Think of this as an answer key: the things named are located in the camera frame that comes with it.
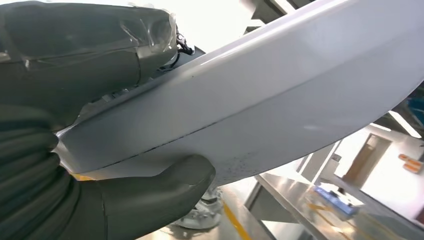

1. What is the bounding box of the steel table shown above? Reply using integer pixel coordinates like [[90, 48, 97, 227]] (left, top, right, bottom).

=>
[[244, 172, 424, 240]]

